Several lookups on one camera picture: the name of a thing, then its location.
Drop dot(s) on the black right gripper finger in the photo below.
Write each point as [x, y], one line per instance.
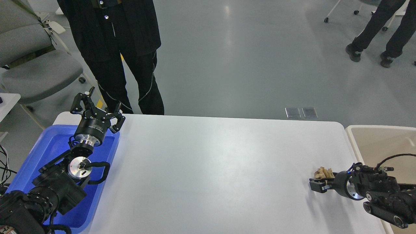
[329, 179]
[320, 187]

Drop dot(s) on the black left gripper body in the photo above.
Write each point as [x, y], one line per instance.
[92, 129]

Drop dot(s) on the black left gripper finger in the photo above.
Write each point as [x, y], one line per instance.
[83, 105]
[119, 121]

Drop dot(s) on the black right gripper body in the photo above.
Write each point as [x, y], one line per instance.
[344, 186]

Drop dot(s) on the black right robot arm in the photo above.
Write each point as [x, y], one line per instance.
[387, 199]

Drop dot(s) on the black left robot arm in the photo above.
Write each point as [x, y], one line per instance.
[61, 182]

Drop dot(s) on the blue plastic tray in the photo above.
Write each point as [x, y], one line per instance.
[53, 142]

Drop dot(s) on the beige plastic bin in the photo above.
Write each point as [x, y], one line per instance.
[373, 143]

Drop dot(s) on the grey office chair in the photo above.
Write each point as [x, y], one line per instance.
[34, 68]

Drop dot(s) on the right metal floor plate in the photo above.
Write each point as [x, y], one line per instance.
[310, 112]

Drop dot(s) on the metal floor plate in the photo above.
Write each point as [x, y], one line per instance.
[310, 112]
[293, 113]

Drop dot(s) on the person in black clothes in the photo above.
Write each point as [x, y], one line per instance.
[108, 32]

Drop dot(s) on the left metal floor plate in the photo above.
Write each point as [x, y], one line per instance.
[293, 113]

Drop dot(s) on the white side table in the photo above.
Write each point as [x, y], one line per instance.
[9, 101]

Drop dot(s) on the white rolling table frame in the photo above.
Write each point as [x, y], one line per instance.
[400, 12]

